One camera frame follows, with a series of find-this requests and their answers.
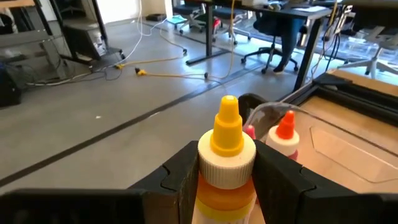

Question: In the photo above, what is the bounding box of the white chair base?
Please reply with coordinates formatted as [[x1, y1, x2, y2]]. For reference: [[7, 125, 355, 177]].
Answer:
[[337, 26, 398, 76]]

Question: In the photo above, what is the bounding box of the black computer tower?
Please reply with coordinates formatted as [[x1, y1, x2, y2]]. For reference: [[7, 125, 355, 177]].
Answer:
[[63, 17, 125, 66]]

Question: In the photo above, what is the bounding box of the black frame bracket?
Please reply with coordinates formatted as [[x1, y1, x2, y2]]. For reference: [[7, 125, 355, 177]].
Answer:
[[238, 93, 269, 126]]

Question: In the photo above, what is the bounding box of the black office chair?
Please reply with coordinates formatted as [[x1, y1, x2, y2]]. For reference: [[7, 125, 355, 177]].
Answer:
[[241, 12, 299, 75]]

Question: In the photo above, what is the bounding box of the yellow extension cable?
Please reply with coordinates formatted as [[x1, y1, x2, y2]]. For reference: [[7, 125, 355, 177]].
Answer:
[[114, 0, 239, 81]]

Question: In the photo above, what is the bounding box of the pink food colouring bottle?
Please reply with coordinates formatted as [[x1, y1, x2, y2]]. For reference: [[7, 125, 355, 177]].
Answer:
[[244, 124, 257, 141]]

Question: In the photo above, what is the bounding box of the grey office chair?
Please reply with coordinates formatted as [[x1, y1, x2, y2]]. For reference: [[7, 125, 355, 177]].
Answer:
[[174, 6, 218, 35]]

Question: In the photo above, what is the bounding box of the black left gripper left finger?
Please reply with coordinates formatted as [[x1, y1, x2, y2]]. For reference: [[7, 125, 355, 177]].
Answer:
[[0, 140, 200, 224]]

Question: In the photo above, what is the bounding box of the clear plastic container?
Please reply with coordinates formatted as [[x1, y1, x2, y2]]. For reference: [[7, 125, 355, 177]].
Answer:
[[245, 101, 398, 185]]

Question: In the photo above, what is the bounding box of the white floor cable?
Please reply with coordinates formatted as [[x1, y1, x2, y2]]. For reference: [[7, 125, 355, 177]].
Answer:
[[26, 0, 187, 87]]

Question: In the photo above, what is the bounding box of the black floor box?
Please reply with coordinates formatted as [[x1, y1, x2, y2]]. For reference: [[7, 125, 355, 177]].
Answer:
[[0, 67, 22, 108]]

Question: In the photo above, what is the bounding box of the small flat black box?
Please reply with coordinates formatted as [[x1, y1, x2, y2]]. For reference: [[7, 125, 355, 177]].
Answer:
[[146, 13, 168, 22]]

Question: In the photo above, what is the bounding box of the red food colouring bottle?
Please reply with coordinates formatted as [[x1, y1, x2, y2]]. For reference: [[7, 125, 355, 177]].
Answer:
[[266, 110, 301, 161]]

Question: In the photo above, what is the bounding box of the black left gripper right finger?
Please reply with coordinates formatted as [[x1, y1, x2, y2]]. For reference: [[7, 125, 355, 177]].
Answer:
[[253, 139, 398, 224]]

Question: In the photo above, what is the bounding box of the grey shelf rack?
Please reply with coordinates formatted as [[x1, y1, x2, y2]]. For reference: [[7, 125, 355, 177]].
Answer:
[[0, 0, 74, 82]]

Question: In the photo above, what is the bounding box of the person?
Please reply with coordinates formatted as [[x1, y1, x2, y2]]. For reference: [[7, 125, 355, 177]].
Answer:
[[253, 0, 307, 74]]

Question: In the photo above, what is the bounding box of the black office desk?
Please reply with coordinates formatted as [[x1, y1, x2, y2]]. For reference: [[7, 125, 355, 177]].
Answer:
[[185, 0, 333, 91]]

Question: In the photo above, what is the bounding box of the orange food colouring bottle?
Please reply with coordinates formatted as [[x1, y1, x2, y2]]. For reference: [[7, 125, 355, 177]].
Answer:
[[191, 95, 259, 224]]

